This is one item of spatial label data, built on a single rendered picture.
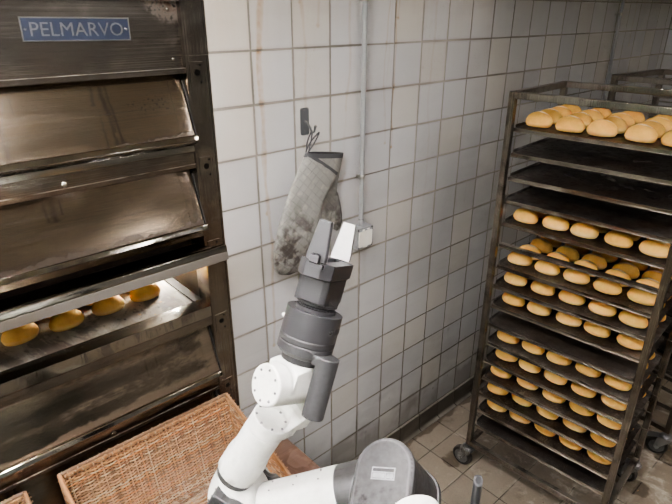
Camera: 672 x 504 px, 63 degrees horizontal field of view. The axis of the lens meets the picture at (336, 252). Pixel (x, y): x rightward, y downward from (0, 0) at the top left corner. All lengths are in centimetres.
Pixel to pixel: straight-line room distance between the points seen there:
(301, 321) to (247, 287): 105
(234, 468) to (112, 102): 96
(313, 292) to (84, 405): 109
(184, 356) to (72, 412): 35
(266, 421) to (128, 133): 88
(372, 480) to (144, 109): 108
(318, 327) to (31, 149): 88
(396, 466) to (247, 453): 24
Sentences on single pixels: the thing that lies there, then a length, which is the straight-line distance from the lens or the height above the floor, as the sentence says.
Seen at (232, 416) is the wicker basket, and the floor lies 78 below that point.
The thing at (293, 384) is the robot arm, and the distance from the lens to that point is 83.
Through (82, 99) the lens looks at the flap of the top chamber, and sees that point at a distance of 151.
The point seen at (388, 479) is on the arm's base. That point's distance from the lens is 88.
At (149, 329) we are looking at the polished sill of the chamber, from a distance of 172.
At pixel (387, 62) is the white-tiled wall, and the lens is 207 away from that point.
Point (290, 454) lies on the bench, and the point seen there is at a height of 58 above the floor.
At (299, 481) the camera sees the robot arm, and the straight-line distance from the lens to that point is 97.
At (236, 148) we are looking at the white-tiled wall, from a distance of 169.
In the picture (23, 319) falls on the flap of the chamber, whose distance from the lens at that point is 142.
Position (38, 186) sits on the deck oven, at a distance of 149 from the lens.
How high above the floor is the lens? 204
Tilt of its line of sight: 24 degrees down
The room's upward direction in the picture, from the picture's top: straight up
